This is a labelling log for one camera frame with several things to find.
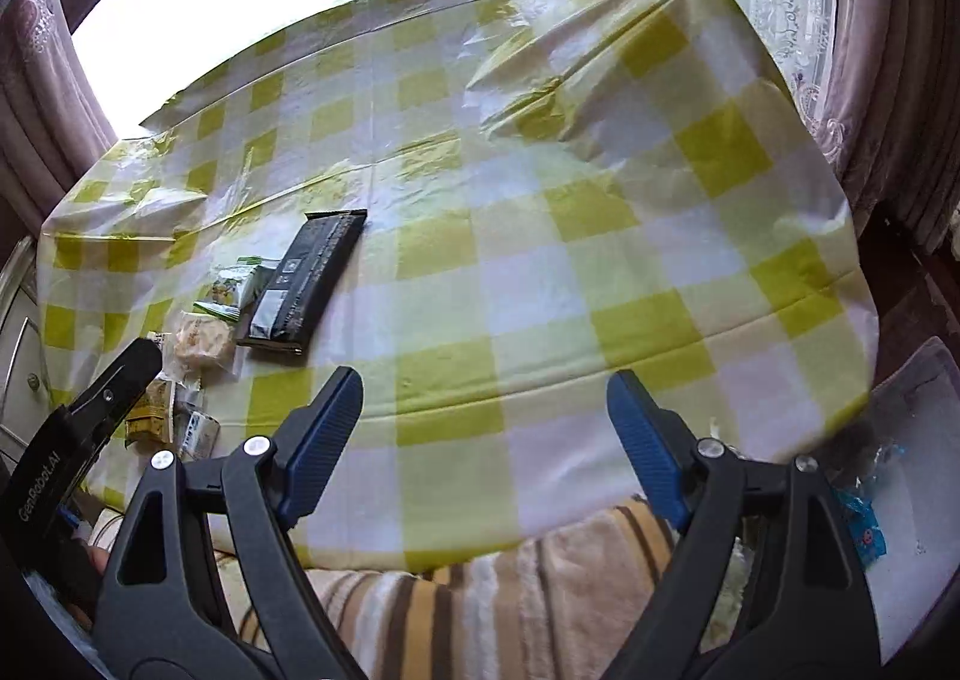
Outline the blue clear seed bag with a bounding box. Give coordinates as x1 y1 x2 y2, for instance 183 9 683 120
832 441 905 568

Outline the small white blue packet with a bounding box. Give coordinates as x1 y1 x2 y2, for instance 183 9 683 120
178 410 220 462

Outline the clear pale cake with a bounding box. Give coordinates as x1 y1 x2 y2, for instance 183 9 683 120
164 311 236 378

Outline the green lemon snack packet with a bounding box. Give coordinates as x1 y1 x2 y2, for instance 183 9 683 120
194 256 278 323

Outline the black chocolate bar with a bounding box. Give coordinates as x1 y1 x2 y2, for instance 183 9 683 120
236 209 368 357

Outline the person left hand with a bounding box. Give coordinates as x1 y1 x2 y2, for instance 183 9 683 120
60 540 109 631

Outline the white cabinet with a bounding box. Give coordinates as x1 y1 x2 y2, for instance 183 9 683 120
0 237 50 474

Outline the gold wrapped snack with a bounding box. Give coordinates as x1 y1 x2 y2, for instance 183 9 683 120
125 378 178 448

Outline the purple white cardboard box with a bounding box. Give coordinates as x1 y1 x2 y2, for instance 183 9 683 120
815 338 958 660

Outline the striped towel cushion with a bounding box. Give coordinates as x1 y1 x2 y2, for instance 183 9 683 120
308 498 679 678

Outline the pink curtain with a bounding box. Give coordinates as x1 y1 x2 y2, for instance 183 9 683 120
2 0 117 235

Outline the yellow checkered tablecloth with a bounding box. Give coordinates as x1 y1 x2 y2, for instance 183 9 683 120
37 0 878 570

